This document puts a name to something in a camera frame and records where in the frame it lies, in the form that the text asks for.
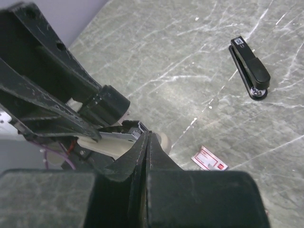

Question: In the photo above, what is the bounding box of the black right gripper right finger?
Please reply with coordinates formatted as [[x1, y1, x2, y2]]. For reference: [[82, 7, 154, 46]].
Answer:
[[146, 133, 271, 228]]

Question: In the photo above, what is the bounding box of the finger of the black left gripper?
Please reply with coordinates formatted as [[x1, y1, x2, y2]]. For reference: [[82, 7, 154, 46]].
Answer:
[[0, 60, 101, 141], [0, 2, 102, 103]]

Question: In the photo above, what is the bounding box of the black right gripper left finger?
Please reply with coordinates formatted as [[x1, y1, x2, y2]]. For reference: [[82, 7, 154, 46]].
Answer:
[[84, 133, 149, 228]]

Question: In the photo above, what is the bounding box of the beige and black stapler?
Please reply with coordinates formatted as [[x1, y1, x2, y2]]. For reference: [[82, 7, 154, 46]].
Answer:
[[66, 85, 172, 164]]

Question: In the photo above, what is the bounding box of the red white staple box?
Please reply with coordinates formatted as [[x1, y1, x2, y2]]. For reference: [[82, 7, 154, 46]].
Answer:
[[191, 146, 228, 171]]

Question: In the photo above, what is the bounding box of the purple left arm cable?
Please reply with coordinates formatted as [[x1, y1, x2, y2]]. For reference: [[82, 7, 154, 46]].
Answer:
[[30, 140, 76, 171]]

